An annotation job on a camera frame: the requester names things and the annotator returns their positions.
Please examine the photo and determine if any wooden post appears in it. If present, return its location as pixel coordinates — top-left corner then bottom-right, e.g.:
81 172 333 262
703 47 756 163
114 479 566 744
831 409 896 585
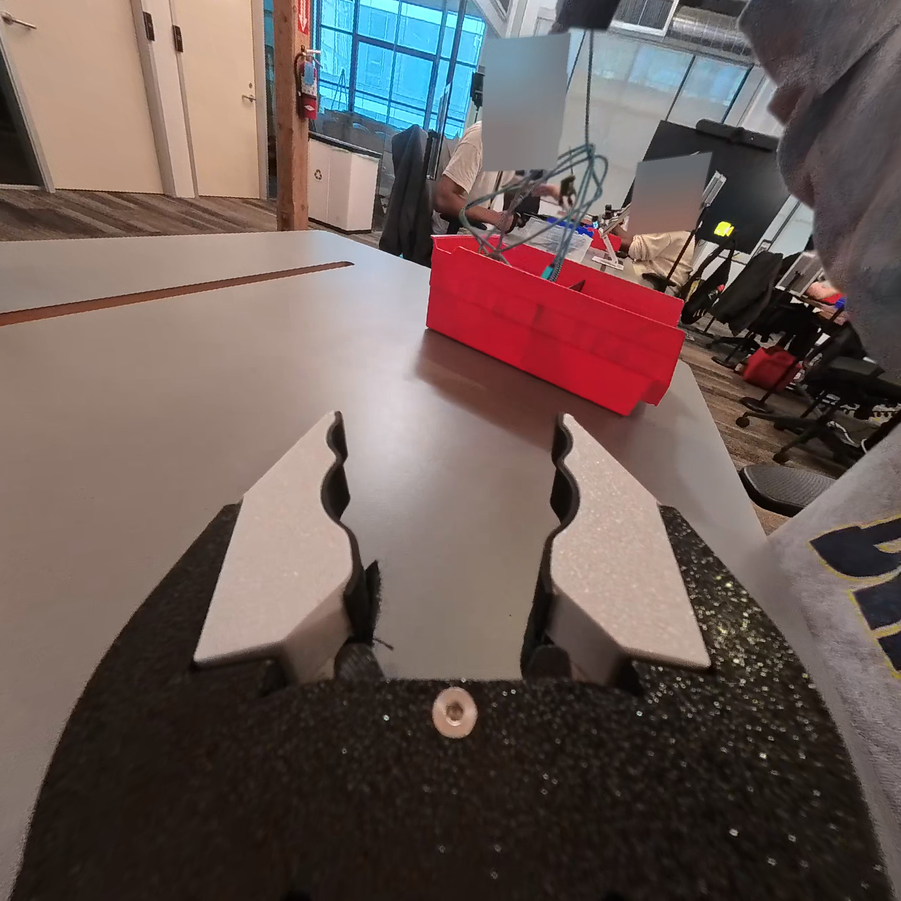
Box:
272 0 312 232

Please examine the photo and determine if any black stool seat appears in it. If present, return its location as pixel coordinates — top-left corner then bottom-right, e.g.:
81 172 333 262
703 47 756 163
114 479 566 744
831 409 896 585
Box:
739 465 837 518

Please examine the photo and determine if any red plastic bin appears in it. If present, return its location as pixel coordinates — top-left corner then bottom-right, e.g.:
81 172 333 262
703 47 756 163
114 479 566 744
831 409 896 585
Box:
426 234 687 416

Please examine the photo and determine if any black office chair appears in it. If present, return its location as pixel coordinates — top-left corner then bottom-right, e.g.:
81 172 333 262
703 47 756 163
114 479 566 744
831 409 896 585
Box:
735 352 901 466
679 250 788 367

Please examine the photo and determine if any person's right forearm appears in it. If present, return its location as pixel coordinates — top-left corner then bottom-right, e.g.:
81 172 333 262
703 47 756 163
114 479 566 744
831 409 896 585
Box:
738 0 901 375

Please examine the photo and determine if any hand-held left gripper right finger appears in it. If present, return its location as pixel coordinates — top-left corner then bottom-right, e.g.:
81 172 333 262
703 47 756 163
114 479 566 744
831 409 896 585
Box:
522 412 712 688

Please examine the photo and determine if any black tv screen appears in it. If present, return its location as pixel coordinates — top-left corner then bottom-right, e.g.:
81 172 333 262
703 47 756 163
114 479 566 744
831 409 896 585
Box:
637 120 793 256

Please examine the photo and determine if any white door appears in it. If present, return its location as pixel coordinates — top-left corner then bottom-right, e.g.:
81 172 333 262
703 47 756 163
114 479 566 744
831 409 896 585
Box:
0 0 164 196
168 0 270 199

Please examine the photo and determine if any black jacket on chair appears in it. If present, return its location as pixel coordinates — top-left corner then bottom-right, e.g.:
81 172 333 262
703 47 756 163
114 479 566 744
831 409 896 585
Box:
379 125 442 267

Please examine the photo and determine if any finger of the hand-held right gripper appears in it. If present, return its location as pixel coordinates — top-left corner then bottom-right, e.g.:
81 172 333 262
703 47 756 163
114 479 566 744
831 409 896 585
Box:
556 0 622 31

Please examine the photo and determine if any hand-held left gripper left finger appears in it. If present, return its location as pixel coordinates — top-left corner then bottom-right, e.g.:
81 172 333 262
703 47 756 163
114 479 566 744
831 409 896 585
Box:
192 410 382 685

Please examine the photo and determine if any white recycling bin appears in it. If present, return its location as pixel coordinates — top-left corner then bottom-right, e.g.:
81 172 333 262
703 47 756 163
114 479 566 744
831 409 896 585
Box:
307 134 382 235

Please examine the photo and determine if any teal braided usb cable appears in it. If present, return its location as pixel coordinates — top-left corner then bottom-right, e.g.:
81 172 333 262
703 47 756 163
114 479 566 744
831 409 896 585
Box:
461 24 610 284

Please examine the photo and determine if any red bag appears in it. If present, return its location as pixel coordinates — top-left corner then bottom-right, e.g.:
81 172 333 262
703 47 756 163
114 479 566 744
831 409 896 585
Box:
741 344 805 392

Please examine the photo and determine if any red fire extinguisher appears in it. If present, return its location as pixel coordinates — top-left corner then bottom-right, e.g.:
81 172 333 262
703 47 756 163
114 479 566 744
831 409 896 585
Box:
294 46 324 121

